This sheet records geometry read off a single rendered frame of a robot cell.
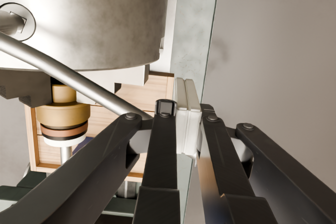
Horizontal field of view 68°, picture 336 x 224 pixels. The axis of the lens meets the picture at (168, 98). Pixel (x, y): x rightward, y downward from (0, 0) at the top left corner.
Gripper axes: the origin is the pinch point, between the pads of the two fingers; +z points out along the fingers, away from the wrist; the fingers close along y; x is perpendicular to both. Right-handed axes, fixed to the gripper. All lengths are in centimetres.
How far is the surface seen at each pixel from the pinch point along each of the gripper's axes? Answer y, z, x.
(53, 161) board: -31, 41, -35
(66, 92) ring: -16.7, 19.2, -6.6
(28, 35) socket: -14.6, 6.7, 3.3
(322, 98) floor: 93, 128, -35
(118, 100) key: -4.7, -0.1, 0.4
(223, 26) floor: 27, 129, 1
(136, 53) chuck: -5.4, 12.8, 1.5
